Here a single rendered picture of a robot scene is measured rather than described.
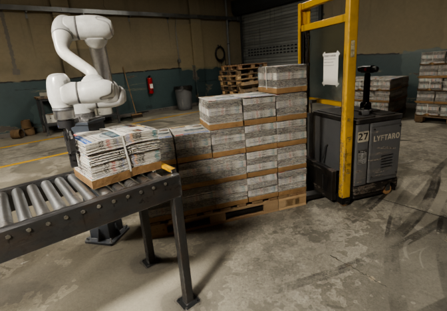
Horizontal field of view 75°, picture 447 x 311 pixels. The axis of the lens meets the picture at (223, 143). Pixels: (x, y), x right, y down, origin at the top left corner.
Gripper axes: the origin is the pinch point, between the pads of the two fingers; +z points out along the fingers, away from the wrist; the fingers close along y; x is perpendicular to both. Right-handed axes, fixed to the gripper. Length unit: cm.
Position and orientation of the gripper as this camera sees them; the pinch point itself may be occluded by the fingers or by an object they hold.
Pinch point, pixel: (73, 159)
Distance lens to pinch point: 160.8
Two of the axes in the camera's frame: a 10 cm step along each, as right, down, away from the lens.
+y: -6.3, -1.6, 7.6
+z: 0.6, 9.7, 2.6
